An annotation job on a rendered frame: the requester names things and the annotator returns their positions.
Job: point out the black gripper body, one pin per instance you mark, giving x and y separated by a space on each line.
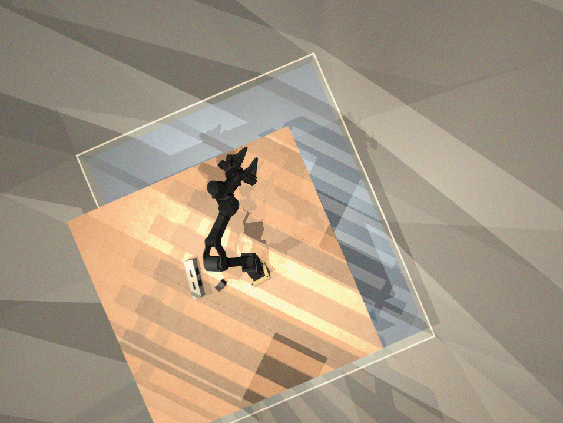
240 174

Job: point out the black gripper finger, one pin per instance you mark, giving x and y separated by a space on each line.
251 170
240 155

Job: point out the black two-prong plug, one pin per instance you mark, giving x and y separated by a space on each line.
220 285

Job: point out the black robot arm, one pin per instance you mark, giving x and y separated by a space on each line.
223 193

